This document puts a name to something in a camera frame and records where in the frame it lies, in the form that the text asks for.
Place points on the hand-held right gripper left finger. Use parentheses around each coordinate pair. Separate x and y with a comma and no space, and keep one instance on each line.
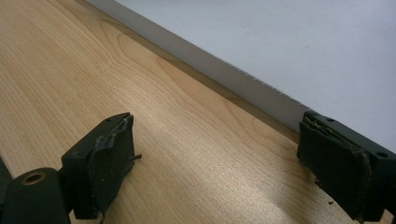
(109,161)

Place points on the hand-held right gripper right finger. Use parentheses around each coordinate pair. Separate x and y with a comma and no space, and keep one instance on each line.
(336,161)

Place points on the pale grey foam board mat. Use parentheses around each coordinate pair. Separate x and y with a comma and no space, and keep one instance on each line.
(280,46)

